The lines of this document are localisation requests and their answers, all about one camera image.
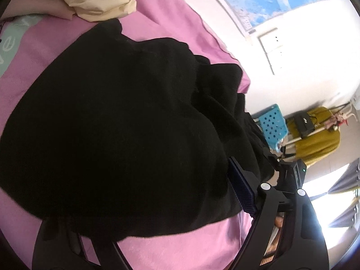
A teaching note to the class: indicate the pink hanging plush charm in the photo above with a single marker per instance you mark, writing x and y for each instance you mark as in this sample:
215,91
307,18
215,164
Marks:
336,121

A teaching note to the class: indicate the white coat rack pole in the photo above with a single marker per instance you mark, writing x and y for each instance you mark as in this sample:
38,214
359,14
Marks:
317,130

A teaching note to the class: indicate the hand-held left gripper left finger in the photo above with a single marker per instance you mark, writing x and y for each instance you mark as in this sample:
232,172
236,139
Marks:
50,247

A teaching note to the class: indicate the colourful wall map poster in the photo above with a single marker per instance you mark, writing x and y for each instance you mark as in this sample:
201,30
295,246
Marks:
267,0

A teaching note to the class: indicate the black handbag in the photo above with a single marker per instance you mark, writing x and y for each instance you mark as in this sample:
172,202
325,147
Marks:
303,123

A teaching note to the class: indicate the pale pink garment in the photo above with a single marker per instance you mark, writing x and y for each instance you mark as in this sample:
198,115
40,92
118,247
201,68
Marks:
42,2

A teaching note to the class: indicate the mustard yellow hanging garment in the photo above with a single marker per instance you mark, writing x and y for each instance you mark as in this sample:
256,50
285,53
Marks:
320,146

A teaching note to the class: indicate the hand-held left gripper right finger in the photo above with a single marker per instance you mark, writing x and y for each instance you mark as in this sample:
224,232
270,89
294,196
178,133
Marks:
242,191

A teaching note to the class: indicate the blue plastic basket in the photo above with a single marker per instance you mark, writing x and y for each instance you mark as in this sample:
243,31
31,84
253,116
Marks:
271,123

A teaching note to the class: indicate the black garment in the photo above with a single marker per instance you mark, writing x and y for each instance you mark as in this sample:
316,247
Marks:
112,118

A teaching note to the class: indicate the person's right hand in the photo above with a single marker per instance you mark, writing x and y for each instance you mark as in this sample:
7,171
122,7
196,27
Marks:
277,230

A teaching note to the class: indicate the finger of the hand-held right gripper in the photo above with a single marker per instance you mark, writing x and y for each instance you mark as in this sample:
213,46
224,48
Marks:
272,159

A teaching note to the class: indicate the white wall socket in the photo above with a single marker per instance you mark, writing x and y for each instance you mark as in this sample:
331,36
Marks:
270,39
275,62

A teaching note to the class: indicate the grey curtain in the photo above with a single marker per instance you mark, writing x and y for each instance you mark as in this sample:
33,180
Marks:
346,180

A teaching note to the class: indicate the pink daisy print blanket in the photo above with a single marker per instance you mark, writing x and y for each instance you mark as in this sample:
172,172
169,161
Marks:
168,17

